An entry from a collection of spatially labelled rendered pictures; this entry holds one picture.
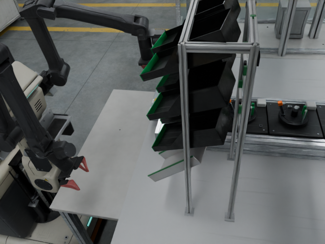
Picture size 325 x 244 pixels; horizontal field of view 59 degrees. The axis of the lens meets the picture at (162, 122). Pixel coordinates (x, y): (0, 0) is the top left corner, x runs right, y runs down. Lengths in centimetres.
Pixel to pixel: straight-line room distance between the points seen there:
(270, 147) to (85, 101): 238
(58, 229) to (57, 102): 180
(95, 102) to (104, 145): 176
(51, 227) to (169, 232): 105
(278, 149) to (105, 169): 86
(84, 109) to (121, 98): 145
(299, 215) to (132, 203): 71
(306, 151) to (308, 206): 27
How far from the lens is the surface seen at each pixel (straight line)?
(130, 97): 188
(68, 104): 344
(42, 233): 214
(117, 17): 123
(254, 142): 146
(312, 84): 205
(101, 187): 144
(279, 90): 194
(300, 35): 251
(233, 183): 108
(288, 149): 151
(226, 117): 99
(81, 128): 308
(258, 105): 162
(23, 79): 139
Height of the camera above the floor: 200
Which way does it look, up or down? 43 degrees down
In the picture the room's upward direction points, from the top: 7 degrees counter-clockwise
